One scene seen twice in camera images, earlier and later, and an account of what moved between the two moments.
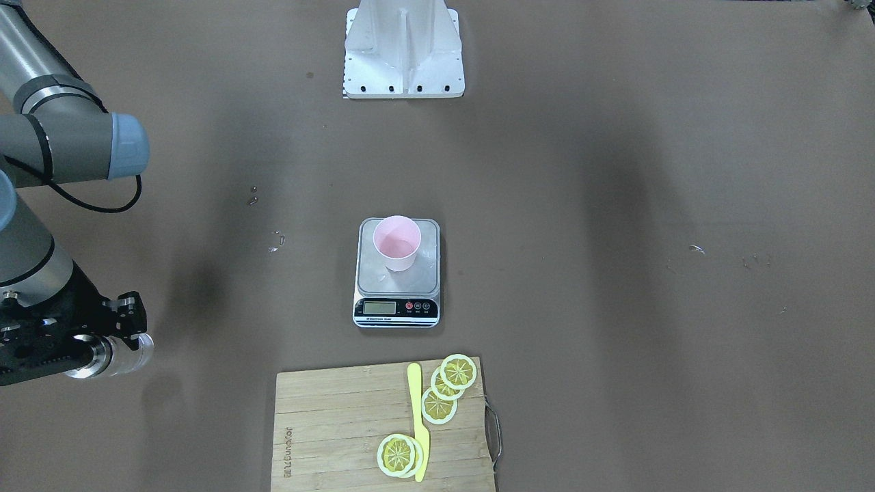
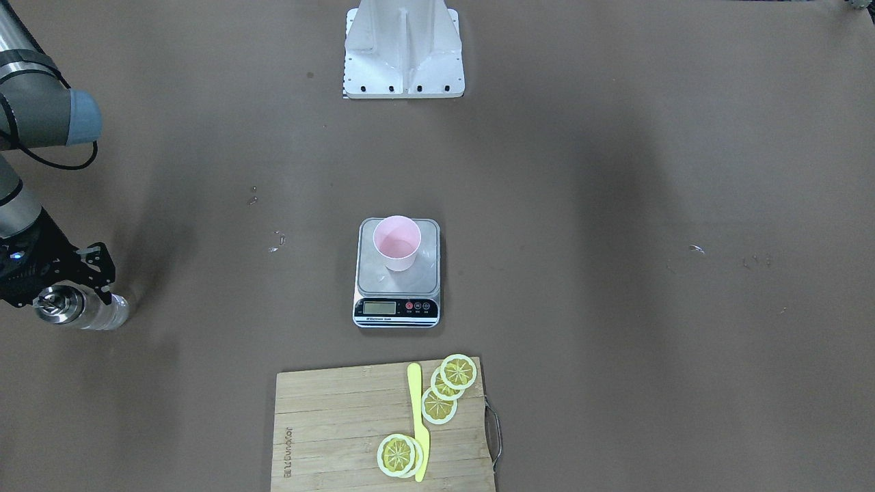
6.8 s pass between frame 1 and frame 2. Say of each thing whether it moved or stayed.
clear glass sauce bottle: moved
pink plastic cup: stayed
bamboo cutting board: stayed
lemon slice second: stayed
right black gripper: moved
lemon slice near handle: stayed
